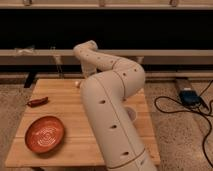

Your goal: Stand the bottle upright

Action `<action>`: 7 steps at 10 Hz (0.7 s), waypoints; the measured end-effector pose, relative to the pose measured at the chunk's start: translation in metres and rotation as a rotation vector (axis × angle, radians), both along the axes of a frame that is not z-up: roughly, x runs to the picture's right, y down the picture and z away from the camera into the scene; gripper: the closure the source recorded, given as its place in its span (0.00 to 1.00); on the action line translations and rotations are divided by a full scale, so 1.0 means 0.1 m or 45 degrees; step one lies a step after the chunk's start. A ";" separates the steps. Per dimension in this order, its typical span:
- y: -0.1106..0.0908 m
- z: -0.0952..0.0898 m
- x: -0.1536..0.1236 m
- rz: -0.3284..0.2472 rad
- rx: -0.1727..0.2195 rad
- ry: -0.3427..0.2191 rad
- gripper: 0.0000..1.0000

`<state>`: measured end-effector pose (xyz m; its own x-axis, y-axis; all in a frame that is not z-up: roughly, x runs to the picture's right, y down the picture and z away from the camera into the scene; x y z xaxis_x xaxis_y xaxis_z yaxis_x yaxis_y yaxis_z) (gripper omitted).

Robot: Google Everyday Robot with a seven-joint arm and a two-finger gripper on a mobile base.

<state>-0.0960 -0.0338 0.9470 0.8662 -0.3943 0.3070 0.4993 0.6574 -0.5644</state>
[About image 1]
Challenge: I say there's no translucent plastic cup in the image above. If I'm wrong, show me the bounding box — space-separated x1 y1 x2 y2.
126 107 137 122

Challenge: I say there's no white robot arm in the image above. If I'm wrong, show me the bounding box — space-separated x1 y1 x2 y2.
73 41 157 171

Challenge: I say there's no blue power adapter box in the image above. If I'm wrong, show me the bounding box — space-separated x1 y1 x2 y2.
179 90 200 106

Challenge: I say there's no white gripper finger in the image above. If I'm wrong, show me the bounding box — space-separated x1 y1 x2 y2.
75 81 81 88

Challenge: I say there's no red chili pepper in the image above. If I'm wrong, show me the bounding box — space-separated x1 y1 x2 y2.
27 97 48 107

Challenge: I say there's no wooden table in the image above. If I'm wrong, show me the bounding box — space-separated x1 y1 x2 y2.
4 78 161 168

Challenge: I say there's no black floor cable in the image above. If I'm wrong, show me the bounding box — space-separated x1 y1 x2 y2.
153 79 213 168

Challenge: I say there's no orange ridged plate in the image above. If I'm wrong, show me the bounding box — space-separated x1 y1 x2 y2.
25 116 65 154

